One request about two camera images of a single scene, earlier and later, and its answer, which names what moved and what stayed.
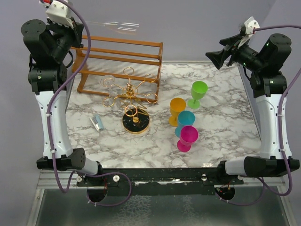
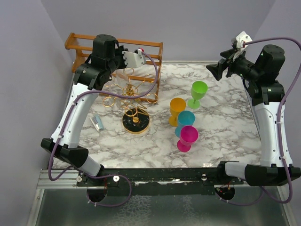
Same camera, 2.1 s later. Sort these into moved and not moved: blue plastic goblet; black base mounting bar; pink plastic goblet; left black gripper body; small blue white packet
Moved: left black gripper body
Not moved: small blue white packet; pink plastic goblet; blue plastic goblet; black base mounting bar
